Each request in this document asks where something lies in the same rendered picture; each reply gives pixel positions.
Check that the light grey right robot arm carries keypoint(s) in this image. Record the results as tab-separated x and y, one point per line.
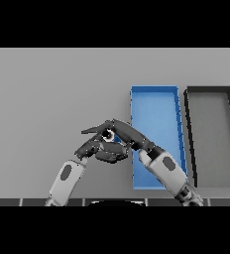
170	172

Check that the dark grey bin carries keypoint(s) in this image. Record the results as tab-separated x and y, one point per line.
212	139

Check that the blue bin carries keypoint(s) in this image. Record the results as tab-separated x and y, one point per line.
155	112

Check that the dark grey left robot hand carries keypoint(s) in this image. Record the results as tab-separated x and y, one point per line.
102	152

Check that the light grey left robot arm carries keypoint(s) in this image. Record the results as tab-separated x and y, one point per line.
64	180

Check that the blue pipe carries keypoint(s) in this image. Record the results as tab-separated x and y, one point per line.
108	135

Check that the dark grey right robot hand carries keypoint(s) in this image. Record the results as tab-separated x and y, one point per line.
127	130

